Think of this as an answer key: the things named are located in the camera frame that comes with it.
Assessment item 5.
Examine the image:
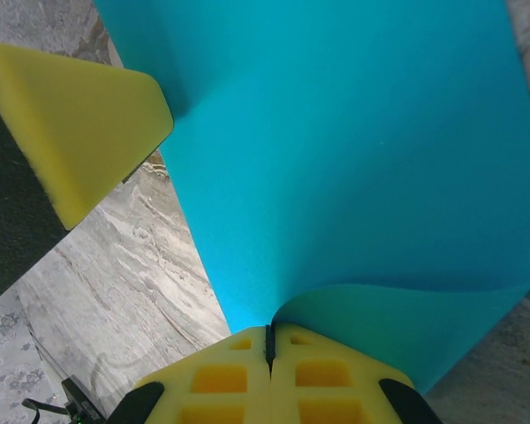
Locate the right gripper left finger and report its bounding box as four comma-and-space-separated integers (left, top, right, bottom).
110, 325, 271, 424

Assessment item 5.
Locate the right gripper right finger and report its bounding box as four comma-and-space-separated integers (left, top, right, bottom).
269, 324, 443, 424

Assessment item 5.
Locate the blue paper sheet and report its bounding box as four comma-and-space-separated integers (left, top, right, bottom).
92, 0, 530, 394

